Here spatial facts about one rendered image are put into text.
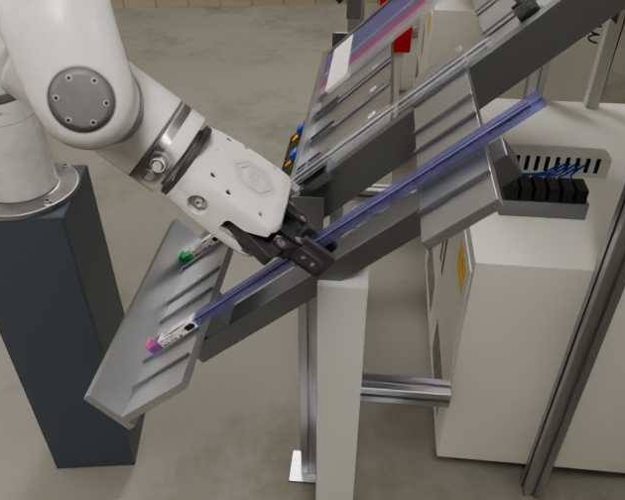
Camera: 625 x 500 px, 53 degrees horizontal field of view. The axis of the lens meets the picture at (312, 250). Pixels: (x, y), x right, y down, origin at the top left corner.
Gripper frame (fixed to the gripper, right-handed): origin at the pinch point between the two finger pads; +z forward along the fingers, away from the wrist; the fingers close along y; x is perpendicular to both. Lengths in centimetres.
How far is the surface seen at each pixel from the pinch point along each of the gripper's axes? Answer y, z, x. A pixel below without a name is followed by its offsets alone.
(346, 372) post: 5.5, 18.2, 16.2
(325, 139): 55, 7, 14
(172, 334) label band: -0.7, -4.3, 20.2
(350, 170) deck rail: 36.5, 9.1, 7.7
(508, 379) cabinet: 36, 63, 22
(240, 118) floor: 215, 13, 106
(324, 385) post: 5.5, 17.8, 20.2
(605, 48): 103, 54, -27
